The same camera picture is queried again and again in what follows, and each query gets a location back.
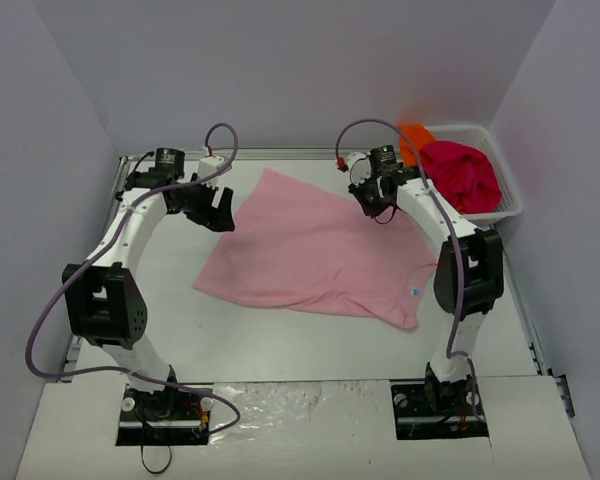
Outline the pink t shirt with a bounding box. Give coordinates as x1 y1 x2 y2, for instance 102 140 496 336
193 169 436 331

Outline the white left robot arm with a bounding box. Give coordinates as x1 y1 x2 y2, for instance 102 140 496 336
62 147 235 418

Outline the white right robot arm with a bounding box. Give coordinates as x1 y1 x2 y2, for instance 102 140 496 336
337 145 504 413

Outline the orange t shirt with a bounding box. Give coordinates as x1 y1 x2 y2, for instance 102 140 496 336
397 122 467 216

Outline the magenta t shirt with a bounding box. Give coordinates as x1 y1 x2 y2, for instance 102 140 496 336
420 141 502 214

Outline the white plastic basket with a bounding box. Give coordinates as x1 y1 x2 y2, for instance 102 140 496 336
426 124 523 226

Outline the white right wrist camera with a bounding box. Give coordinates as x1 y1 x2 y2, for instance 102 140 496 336
336 152 372 186

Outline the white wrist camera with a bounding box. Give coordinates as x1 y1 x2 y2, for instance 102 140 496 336
336 152 372 186
197 156 224 189

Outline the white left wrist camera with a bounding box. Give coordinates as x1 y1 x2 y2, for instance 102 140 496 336
197 156 224 189

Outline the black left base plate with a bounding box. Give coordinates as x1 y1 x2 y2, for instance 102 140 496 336
116 385 213 446

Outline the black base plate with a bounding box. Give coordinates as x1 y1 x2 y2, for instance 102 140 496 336
390 381 489 441
116 385 213 446

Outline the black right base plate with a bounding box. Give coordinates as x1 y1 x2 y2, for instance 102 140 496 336
390 381 489 441

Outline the black thin cable loop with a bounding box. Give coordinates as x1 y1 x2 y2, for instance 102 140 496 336
139 414 174 475

